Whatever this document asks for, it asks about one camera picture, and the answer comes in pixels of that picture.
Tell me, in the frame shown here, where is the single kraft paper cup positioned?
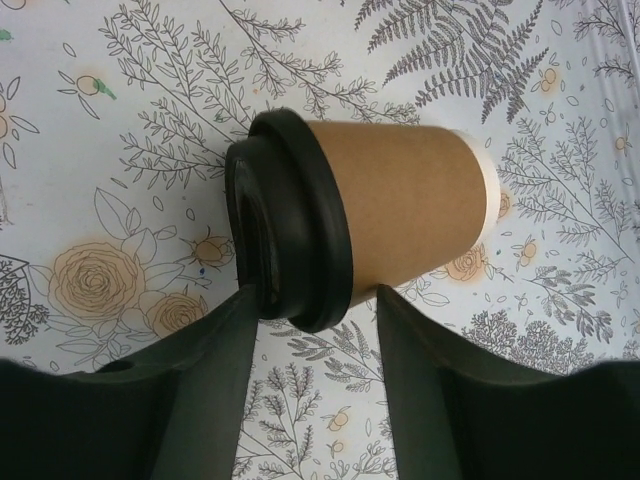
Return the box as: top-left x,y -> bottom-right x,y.
309,121 -> 501,305

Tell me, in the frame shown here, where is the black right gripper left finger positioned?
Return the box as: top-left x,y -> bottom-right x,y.
94,284 -> 261,480

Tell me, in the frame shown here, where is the black plastic cup lid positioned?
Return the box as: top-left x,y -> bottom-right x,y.
225,109 -> 354,333

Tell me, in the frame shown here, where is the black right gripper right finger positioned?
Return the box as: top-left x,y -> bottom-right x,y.
375,283 -> 521,480

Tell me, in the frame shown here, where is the floral table mat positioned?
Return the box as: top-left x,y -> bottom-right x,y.
1,1 -> 639,479

